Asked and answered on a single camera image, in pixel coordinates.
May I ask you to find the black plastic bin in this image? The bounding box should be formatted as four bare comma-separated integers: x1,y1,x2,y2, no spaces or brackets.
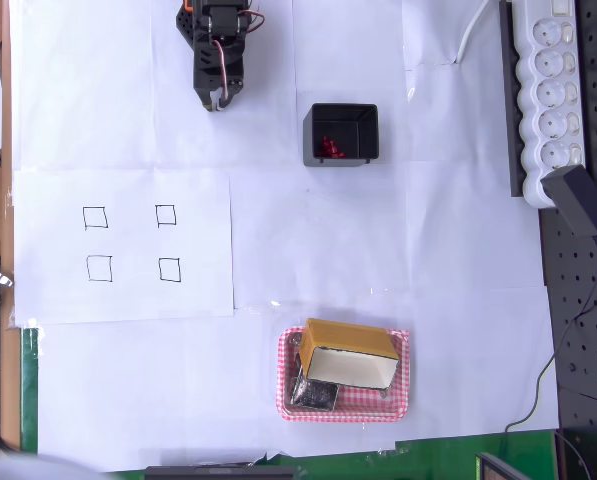
302,102,381,168

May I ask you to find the yellow cardboard box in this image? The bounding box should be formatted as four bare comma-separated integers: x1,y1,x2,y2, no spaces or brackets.
297,317,400,392

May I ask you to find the black printed snack package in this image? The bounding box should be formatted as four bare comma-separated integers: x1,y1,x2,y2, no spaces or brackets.
290,352,341,412

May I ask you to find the white paper with drawn squares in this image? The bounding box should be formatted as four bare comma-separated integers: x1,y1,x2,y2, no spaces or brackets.
11,167,237,326

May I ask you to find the black bar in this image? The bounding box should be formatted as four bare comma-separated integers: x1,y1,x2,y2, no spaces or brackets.
497,0,527,199

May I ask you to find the white power strip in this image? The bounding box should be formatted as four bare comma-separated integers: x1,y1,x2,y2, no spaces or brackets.
507,0,587,210

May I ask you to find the green mat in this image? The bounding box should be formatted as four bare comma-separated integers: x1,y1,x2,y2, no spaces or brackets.
20,327,562,480

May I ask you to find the pink checked tray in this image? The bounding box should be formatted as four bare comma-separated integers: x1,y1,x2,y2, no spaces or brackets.
276,325,412,424

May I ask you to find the dark grey block device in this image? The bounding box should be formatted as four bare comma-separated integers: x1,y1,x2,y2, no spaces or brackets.
541,163,597,237

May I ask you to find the black flat device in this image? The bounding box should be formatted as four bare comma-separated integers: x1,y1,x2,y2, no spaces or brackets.
144,464,295,480

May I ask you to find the white rounded object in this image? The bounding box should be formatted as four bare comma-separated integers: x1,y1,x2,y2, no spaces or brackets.
0,433,109,480

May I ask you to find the black pegboard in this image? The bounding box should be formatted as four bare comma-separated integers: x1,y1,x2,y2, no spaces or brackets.
538,0,597,431

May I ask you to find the small screen device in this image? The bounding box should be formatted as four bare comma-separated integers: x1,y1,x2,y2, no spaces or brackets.
475,452,522,480

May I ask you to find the red white servo cable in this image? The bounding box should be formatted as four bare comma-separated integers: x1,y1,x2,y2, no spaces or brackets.
211,38,229,101

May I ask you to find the white power cable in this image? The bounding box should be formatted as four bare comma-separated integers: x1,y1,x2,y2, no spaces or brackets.
457,0,494,65

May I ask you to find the thin black cable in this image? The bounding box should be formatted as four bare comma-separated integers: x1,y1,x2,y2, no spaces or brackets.
503,234,597,441

